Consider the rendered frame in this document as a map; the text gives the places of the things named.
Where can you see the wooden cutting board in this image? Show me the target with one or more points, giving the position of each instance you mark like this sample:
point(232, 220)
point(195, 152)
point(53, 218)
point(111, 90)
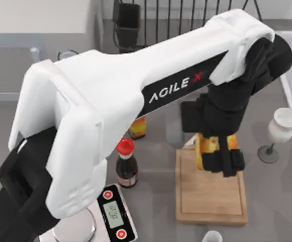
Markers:
point(209, 199)

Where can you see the white wine glass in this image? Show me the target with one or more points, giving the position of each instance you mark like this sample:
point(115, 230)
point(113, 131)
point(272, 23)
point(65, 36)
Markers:
point(282, 126)

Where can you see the dark bottle with red cap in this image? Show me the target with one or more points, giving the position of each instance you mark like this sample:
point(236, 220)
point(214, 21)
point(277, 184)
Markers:
point(127, 166)

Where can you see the silver and black kitchen scale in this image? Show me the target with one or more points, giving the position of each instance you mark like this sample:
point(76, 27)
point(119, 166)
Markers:
point(113, 211)

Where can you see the black cutlery holder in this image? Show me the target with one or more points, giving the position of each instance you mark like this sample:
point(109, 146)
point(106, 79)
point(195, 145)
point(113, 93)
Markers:
point(126, 25)

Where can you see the clear drinking glass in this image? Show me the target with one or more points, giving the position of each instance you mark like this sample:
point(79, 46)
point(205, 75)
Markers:
point(66, 54)

